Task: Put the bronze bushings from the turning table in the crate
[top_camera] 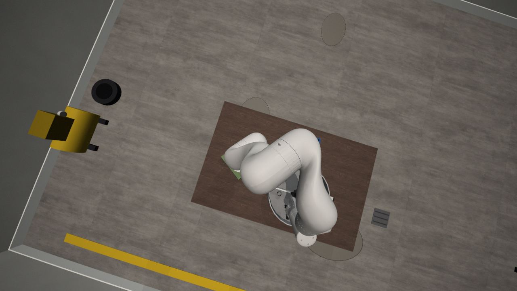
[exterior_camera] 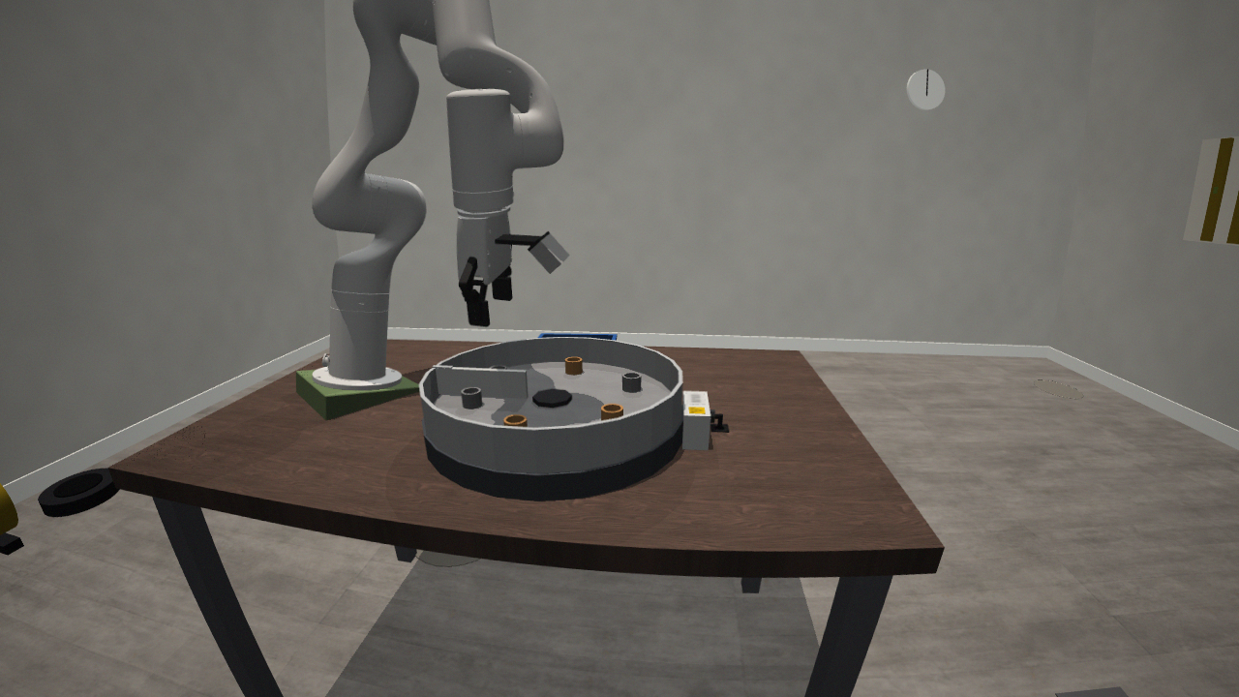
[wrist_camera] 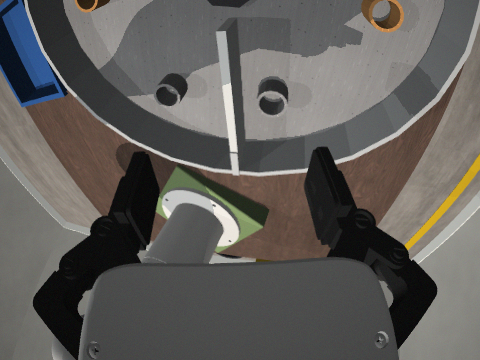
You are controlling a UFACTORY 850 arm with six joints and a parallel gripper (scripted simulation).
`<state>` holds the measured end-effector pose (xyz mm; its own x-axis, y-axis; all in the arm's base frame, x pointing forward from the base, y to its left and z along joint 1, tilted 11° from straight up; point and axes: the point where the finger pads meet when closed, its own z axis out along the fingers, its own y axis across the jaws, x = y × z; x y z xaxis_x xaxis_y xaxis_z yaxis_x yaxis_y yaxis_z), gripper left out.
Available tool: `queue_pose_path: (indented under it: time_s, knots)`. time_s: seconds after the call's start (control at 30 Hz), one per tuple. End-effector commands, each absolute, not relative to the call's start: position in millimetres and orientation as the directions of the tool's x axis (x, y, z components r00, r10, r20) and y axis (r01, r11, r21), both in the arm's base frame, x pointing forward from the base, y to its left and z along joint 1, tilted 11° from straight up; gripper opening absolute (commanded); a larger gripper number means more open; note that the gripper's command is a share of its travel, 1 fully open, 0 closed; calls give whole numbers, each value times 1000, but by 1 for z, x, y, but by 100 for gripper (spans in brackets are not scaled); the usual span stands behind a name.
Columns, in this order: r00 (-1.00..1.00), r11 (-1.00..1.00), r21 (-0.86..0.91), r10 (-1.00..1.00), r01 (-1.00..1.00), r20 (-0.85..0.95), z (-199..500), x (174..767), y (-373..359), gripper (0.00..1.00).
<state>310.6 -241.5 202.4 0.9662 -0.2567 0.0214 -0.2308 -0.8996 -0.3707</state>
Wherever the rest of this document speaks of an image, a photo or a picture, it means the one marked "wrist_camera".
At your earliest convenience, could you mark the grey steel bushing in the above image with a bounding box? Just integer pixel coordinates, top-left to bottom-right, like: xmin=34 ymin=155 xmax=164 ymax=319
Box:
xmin=256 ymin=79 xmax=288 ymax=118
xmin=153 ymin=73 xmax=188 ymax=109

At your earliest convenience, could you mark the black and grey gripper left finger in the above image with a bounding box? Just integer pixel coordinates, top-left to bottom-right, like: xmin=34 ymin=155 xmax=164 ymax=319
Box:
xmin=33 ymin=151 xmax=160 ymax=360

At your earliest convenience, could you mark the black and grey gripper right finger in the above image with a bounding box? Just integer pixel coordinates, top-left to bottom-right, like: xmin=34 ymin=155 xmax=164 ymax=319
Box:
xmin=304 ymin=147 xmax=437 ymax=349

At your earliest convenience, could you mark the bronze bushing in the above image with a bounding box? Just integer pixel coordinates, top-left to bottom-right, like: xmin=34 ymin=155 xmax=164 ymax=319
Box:
xmin=361 ymin=0 xmax=404 ymax=33
xmin=75 ymin=0 xmax=110 ymax=13

